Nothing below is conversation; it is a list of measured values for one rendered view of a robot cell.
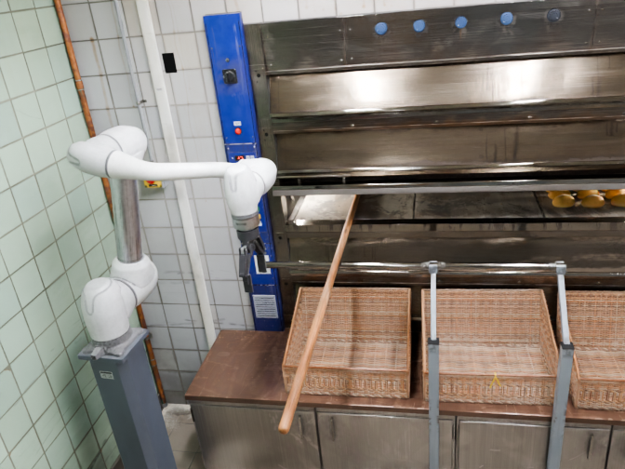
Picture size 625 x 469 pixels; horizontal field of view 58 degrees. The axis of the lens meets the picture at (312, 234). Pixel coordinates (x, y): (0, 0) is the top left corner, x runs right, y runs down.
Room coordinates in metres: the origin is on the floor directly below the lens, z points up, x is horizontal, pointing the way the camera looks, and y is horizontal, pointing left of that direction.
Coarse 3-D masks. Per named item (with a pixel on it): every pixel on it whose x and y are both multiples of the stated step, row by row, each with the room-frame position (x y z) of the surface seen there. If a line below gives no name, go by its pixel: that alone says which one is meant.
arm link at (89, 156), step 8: (96, 136) 1.99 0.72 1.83; (104, 136) 1.98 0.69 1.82; (72, 144) 1.95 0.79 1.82; (80, 144) 1.92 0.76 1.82; (88, 144) 1.92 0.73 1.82; (96, 144) 1.92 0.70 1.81; (104, 144) 1.93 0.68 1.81; (112, 144) 1.95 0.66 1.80; (72, 152) 1.91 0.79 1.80; (80, 152) 1.89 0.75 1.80; (88, 152) 1.89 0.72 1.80; (96, 152) 1.88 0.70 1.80; (104, 152) 1.88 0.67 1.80; (72, 160) 1.91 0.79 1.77; (80, 160) 1.88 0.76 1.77; (88, 160) 1.87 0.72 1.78; (96, 160) 1.86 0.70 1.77; (104, 160) 1.86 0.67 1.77; (80, 168) 1.89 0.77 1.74; (88, 168) 1.87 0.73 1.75; (96, 168) 1.86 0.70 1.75; (104, 168) 1.85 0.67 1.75; (104, 176) 1.87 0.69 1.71
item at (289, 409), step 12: (348, 216) 2.47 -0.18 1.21; (348, 228) 2.34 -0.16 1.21; (336, 252) 2.11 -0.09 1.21; (336, 264) 2.01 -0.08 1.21; (324, 288) 1.83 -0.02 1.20; (324, 300) 1.75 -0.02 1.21; (324, 312) 1.69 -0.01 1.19; (312, 324) 1.61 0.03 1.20; (312, 336) 1.54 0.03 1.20; (312, 348) 1.49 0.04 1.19; (300, 360) 1.42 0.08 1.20; (300, 372) 1.36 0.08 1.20; (300, 384) 1.32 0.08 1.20; (288, 396) 1.27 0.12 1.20; (288, 408) 1.22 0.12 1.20; (288, 420) 1.18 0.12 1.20
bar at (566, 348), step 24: (288, 264) 2.12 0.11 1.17; (312, 264) 2.10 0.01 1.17; (360, 264) 2.05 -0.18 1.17; (384, 264) 2.03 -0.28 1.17; (408, 264) 2.01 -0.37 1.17; (432, 264) 1.98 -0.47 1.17; (456, 264) 1.97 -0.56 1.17; (480, 264) 1.94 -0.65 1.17; (504, 264) 1.92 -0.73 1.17; (528, 264) 1.90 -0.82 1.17; (552, 264) 1.88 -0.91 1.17; (432, 288) 1.93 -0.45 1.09; (432, 312) 1.86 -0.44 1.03; (432, 336) 1.80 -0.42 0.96; (432, 360) 1.76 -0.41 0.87; (432, 384) 1.76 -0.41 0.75; (432, 408) 1.76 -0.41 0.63; (432, 432) 1.76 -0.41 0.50; (552, 432) 1.66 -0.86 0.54; (432, 456) 1.76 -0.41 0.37; (552, 456) 1.65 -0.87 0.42
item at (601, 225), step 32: (288, 224) 2.51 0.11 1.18; (320, 224) 2.47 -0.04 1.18; (352, 224) 2.43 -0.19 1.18; (384, 224) 2.40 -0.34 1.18; (416, 224) 2.36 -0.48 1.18; (448, 224) 2.33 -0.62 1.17; (480, 224) 2.30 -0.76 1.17; (512, 224) 2.27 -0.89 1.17; (544, 224) 2.24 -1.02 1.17; (576, 224) 2.21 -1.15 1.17; (608, 224) 2.18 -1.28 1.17
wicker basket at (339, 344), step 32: (320, 288) 2.43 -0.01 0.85; (352, 288) 2.40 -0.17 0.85; (384, 288) 2.36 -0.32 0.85; (352, 320) 2.36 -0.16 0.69; (384, 320) 2.33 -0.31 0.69; (288, 352) 2.11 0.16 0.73; (320, 352) 2.27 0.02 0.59; (352, 352) 2.24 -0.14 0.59; (384, 352) 2.21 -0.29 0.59; (288, 384) 2.01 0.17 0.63; (320, 384) 1.98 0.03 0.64; (352, 384) 2.01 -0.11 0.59; (384, 384) 1.99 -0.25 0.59
